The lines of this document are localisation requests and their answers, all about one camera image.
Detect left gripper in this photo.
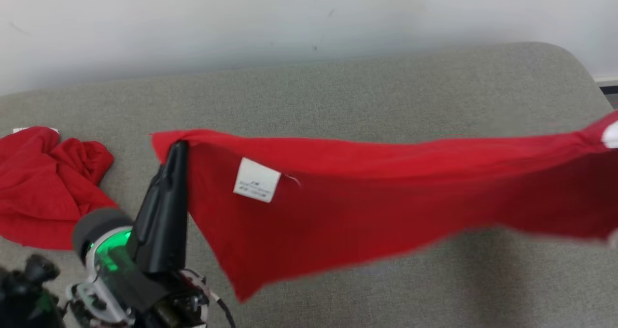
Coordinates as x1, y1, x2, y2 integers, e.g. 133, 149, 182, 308
68, 141, 209, 328

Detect red shorts with white stripes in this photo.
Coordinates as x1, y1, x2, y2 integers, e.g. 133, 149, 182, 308
0, 127, 115, 250

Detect red jersey with striped trim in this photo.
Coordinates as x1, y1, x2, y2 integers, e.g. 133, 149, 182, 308
151, 111, 618, 302

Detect grey fabric sofa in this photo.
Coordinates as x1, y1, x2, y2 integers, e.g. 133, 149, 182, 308
0, 42, 618, 328

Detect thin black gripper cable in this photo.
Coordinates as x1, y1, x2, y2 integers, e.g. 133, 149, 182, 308
209, 289, 237, 328

